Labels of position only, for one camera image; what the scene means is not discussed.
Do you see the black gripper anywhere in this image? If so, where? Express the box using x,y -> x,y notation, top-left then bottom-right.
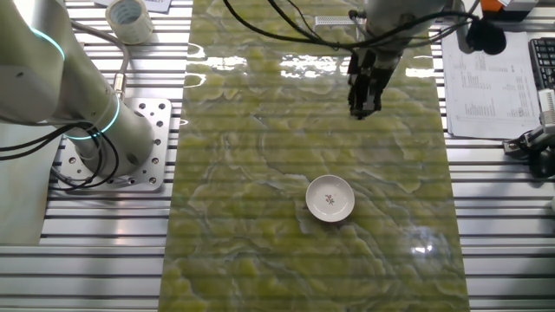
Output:
348,48 -> 394,120

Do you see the white plate with flower print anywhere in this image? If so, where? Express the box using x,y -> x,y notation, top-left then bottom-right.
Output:
305,174 -> 356,224

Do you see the white mesh rack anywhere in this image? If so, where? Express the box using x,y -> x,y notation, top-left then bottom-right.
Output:
312,16 -> 359,35

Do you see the printed table paper stack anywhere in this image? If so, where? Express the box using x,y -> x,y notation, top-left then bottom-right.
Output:
441,25 -> 543,140

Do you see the green marble pattern mat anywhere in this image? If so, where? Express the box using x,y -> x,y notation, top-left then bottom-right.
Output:
158,0 -> 472,312

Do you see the grey metal clamp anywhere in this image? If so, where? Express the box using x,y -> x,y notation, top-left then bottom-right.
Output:
502,125 -> 551,158

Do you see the grey box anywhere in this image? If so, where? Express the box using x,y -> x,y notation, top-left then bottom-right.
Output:
502,0 -> 539,12

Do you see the black keyboard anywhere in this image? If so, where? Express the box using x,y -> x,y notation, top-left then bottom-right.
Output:
527,37 -> 555,92

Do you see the silver mesh-covered device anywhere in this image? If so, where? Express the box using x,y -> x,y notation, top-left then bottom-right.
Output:
537,88 -> 555,127

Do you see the black round object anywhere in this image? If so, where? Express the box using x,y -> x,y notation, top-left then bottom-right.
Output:
528,146 -> 555,179

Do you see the clear packing tape roll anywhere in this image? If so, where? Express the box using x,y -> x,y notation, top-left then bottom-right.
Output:
105,0 -> 155,46

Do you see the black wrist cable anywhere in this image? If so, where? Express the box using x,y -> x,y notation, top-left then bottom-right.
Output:
223,0 -> 478,51

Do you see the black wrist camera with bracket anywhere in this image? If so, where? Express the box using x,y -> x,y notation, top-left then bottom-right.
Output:
454,0 -> 507,56

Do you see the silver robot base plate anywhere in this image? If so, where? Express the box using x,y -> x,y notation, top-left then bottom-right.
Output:
55,97 -> 173,193

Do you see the grey conduit hose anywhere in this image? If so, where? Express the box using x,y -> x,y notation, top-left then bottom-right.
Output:
69,19 -> 131,101

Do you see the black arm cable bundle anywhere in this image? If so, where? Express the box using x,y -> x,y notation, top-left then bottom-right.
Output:
0,120 -> 121,192

